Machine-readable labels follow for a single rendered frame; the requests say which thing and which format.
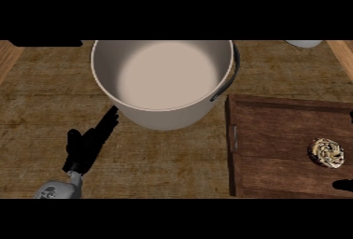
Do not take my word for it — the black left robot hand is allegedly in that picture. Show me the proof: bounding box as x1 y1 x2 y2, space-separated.
61 105 122 176

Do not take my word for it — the large beige pot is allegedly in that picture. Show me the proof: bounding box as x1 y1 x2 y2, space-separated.
91 40 241 132

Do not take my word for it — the brown wooden tray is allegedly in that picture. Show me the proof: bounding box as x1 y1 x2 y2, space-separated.
224 93 353 199

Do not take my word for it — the black flat object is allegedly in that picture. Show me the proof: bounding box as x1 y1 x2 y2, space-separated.
8 40 85 49

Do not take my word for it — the white round object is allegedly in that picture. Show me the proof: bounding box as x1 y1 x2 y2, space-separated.
284 40 324 49

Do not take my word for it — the light wooden panel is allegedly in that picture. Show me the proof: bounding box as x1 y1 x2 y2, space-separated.
325 40 353 82

